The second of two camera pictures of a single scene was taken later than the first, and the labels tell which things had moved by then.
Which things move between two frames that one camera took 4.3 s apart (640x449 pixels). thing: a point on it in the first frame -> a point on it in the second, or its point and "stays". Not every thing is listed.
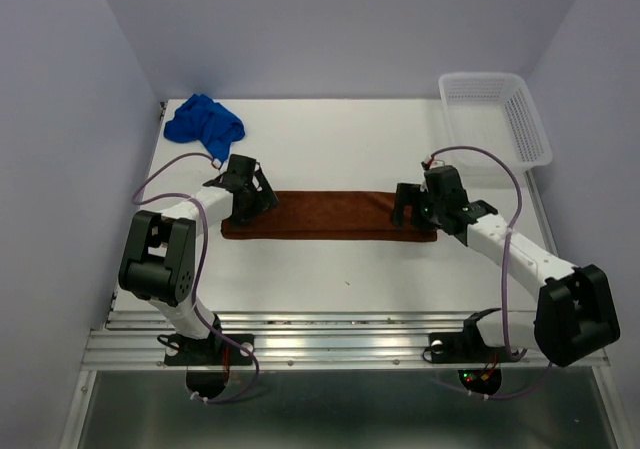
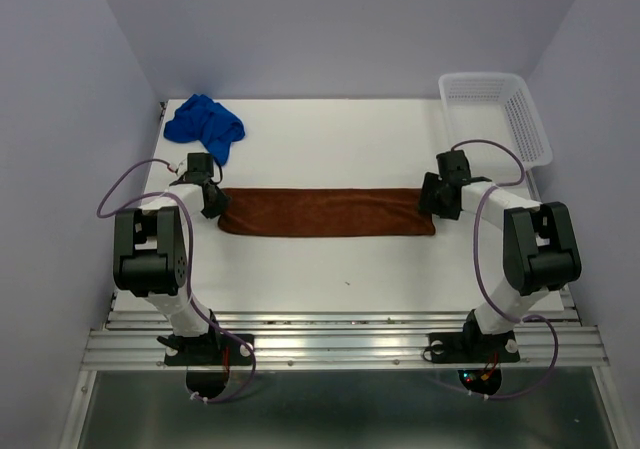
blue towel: x=202 y=119 stays
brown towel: x=335 y=216 stays
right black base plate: x=464 y=348 stays
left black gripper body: x=247 y=213 -> x=219 y=205
